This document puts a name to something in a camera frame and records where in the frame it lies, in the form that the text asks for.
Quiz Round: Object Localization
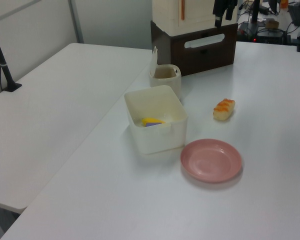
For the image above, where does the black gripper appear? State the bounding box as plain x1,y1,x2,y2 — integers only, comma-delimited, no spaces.
212,0,239,28

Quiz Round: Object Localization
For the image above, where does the cream swing-lid trash can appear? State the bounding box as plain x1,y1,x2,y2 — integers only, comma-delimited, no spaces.
148,45,183,100

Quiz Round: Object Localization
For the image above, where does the black upright stand pole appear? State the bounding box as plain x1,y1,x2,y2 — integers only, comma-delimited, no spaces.
250,0,261,25

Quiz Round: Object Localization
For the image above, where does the dark brown wooden drawer box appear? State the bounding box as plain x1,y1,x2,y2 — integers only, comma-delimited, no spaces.
150,19,238,77

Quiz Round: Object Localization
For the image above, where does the black device with red light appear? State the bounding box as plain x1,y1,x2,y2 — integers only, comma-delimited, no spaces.
252,29,284,45

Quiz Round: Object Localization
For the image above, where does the small cardboard box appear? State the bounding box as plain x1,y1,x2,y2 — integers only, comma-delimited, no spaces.
264,19,280,29

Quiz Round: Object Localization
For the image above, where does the black keyboard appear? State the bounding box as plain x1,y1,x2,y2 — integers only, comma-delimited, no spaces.
287,4,300,27

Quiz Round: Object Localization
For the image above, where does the orange glazed bread loaf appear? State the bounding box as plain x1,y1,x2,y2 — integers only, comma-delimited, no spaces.
212,98,237,122

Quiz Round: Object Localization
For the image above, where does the yellow banana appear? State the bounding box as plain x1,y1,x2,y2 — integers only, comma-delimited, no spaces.
141,117,167,126

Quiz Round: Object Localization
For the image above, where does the purple cube block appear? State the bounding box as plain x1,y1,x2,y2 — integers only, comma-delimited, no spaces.
144,121,166,128

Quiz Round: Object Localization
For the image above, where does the cream plastic storage bin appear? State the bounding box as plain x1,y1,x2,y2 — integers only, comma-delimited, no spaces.
123,84,189,155

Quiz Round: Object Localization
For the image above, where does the pink plastic plate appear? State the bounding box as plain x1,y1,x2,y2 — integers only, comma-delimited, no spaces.
180,138,243,184

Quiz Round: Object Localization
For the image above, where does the cream plastic cabinet with handles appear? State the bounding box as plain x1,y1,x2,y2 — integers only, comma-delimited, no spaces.
152,0,239,35

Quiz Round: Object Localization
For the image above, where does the black camera pole with clamp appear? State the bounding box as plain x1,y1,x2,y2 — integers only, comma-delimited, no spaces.
0,18,23,93

